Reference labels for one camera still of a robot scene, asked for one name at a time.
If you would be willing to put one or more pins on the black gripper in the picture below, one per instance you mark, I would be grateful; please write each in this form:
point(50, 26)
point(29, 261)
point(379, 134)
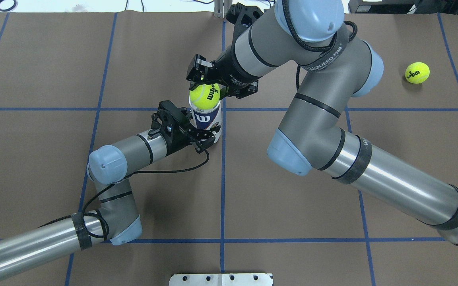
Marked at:
point(176, 142)
point(228, 70)

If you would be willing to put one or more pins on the yellow tennis ball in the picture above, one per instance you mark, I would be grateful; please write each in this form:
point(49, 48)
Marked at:
point(417, 73)
point(205, 97)

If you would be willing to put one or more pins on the white tennis ball can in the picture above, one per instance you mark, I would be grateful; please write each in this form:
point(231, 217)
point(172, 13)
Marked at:
point(208, 119)

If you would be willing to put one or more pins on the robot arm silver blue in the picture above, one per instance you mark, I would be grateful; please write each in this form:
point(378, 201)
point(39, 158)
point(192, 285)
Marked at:
point(42, 170)
point(316, 131)

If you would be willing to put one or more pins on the black camera mount wrist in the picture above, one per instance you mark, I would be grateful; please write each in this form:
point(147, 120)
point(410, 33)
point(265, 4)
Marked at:
point(242, 17)
point(167, 113)

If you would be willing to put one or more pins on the aluminium frame post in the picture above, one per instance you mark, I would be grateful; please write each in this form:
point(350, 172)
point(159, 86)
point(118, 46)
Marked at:
point(221, 7)

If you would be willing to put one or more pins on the white pedestal column base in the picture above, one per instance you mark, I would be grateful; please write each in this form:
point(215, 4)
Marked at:
point(222, 279)

